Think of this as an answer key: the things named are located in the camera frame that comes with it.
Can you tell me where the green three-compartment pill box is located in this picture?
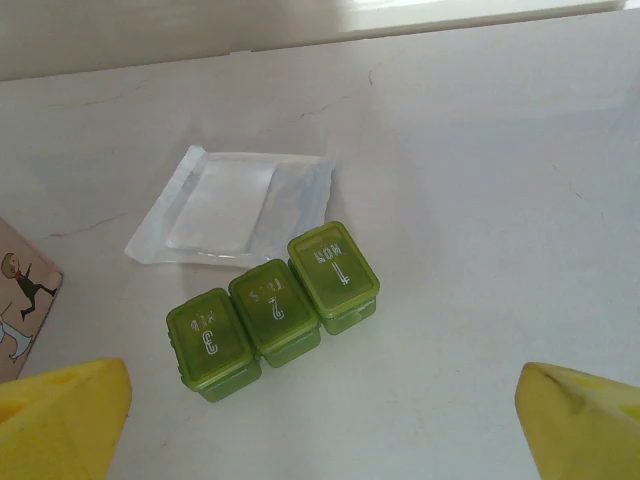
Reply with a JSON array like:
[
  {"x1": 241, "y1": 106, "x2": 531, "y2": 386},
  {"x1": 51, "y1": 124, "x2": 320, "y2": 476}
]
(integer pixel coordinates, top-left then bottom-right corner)
[{"x1": 165, "y1": 220, "x2": 382, "y2": 405}]

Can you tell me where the pink illustrated card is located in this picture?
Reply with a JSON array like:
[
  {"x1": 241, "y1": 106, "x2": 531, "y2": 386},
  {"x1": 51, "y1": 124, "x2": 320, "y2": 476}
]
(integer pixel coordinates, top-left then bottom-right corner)
[{"x1": 0, "y1": 217, "x2": 65, "y2": 381}]

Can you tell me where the clear plastic gauze pouch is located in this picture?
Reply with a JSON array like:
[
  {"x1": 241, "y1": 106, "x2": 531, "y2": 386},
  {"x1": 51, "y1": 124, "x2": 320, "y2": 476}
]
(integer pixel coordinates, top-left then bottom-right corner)
[{"x1": 123, "y1": 144, "x2": 335, "y2": 267}]

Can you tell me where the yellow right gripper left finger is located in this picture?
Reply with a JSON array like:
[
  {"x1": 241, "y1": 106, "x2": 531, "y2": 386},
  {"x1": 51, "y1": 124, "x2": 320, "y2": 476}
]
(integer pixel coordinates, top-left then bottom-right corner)
[{"x1": 0, "y1": 357, "x2": 134, "y2": 480}]

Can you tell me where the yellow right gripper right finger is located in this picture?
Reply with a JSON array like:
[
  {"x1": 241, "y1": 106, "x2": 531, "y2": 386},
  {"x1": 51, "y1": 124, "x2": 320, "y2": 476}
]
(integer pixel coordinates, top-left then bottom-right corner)
[{"x1": 514, "y1": 361, "x2": 640, "y2": 480}]

